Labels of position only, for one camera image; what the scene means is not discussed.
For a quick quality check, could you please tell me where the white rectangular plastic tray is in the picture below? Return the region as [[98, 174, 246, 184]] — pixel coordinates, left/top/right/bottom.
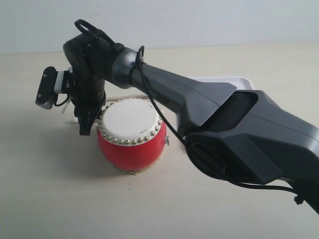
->
[[175, 76, 256, 131]]

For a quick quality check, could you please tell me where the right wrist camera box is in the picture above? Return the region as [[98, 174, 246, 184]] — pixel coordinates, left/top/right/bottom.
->
[[35, 66, 73, 112]]

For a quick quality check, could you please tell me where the small red drum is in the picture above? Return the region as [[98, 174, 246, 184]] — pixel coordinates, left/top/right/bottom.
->
[[97, 98, 166, 173]]

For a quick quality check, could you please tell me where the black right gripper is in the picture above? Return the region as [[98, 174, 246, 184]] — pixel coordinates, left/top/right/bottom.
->
[[70, 66, 106, 136]]

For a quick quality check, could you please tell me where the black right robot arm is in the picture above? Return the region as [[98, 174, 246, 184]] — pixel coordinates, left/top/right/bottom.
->
[[63, 19, 319, 211]]

